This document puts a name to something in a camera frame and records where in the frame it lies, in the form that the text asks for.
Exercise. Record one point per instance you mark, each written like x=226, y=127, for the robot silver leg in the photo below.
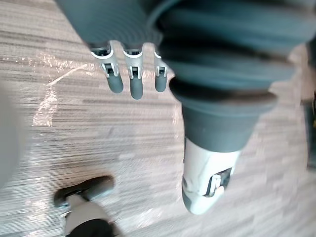
x=84, y=212

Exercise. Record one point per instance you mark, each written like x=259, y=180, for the pale grey robot body part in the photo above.
x=8, y=138

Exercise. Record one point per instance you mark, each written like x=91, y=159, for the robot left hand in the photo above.
x=222, y=61

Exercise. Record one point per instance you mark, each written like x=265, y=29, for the dark upright furniture piece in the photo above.
x=311, y=138

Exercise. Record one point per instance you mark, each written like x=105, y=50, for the robot dark foot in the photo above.
x=96, y=186

